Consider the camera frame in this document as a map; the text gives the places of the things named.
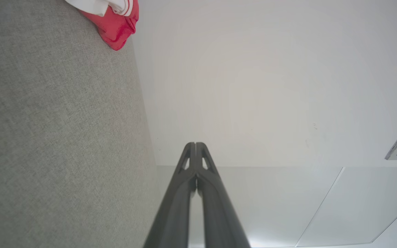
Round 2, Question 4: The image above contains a red and white jersey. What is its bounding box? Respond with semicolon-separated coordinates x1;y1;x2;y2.
64;0;140;51

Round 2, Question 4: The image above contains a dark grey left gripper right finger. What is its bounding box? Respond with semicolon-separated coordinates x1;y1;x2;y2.
196;142;251;248

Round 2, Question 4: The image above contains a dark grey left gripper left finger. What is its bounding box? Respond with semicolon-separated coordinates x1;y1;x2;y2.
143;142;196;248

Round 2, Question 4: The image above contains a grey fabric sofa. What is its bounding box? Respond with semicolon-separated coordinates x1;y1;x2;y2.
0;0;163;248

